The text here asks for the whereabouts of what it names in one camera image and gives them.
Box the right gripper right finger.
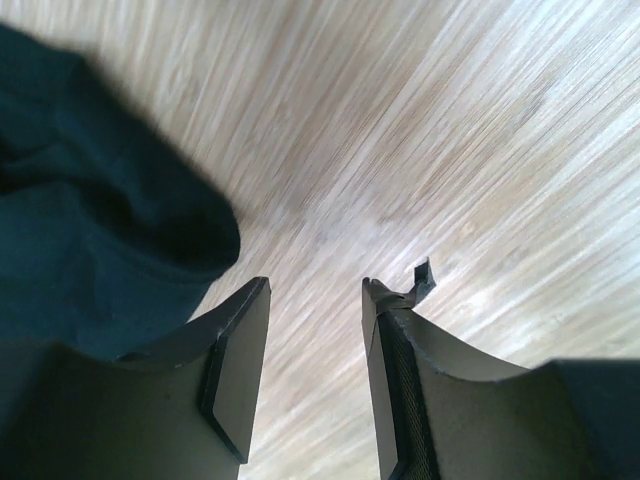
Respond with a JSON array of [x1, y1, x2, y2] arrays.
[[362, 263, 639, 479]]

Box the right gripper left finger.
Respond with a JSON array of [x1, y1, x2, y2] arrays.
[[1, 277, 271, 479]]

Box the black t shirt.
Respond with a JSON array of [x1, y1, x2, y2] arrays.
[[1, 27, 241, 359]]

